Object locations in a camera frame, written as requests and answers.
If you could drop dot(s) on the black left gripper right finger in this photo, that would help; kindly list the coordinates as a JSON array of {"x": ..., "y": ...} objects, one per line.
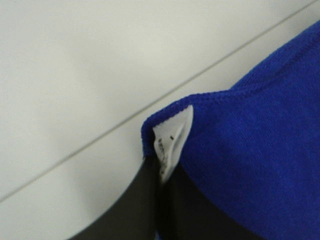
[{"x": 184, "y": 213}]

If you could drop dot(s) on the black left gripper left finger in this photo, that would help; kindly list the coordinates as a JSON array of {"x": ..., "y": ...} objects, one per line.
[{"x": 133, "y": 215}]

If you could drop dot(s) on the blue microfibre towel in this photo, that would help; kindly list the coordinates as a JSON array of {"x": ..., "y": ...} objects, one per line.
[{"x": 254, "y": 150}]

